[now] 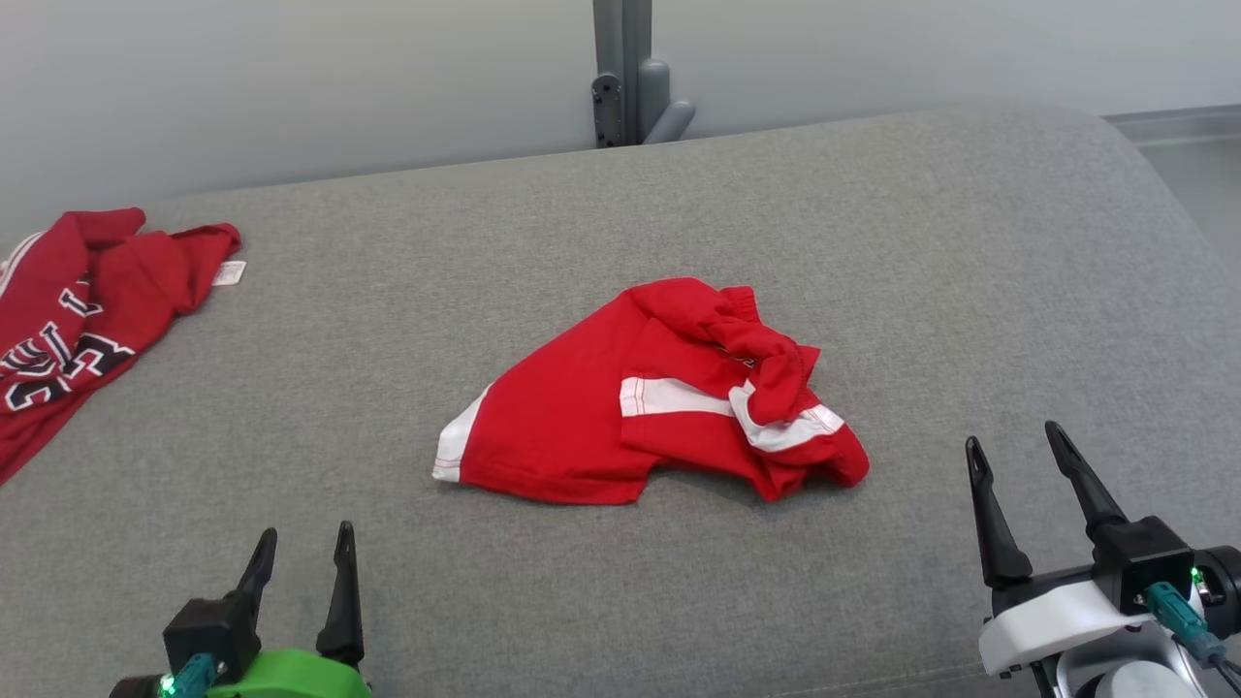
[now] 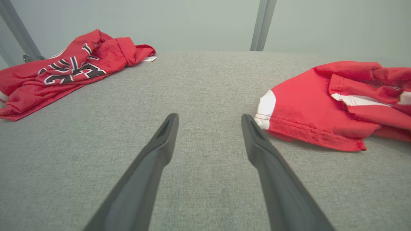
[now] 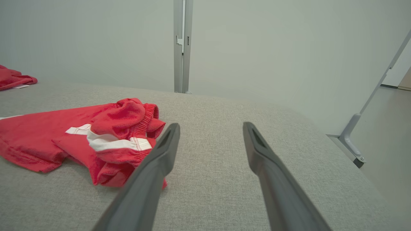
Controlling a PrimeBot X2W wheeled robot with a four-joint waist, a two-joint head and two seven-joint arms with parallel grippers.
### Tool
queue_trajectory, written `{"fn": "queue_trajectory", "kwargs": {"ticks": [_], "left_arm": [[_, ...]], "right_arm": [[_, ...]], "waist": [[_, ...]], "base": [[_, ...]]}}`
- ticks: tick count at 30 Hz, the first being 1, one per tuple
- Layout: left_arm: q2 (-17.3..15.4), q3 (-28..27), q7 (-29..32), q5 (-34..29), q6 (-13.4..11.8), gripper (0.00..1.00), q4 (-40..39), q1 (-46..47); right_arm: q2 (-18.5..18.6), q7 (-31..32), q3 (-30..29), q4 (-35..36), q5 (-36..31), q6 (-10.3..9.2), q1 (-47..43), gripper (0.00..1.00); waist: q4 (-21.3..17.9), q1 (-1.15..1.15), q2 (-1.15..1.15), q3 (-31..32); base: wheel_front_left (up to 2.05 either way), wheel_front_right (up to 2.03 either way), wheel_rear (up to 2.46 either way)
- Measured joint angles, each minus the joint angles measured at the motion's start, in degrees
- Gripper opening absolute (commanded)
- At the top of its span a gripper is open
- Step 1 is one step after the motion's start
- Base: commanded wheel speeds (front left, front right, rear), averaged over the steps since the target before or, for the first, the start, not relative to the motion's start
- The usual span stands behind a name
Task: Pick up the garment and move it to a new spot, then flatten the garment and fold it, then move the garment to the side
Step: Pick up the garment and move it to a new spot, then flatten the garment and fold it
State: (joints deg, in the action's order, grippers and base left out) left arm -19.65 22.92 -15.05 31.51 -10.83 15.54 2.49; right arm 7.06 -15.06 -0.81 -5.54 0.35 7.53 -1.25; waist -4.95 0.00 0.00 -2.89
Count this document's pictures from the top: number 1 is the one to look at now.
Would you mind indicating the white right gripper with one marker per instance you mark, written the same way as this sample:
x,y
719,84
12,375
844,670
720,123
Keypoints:
x,y
1057,620

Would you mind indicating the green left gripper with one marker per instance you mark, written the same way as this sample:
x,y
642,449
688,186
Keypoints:
x,y
291,679

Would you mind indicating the red shorts with white stripes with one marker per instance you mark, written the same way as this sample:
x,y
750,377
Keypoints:
x,y
562,427

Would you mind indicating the red jersey with black lettering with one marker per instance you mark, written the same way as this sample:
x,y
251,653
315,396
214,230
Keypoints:
x,y
58,291

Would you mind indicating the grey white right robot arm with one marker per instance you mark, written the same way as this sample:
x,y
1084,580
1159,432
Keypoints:
x,y
1134,679

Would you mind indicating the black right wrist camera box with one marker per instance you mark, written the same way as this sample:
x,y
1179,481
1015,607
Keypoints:
x,y
1154,562

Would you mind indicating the grey metal post with bracket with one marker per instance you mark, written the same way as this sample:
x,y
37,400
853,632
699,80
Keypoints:
x,y
630,58

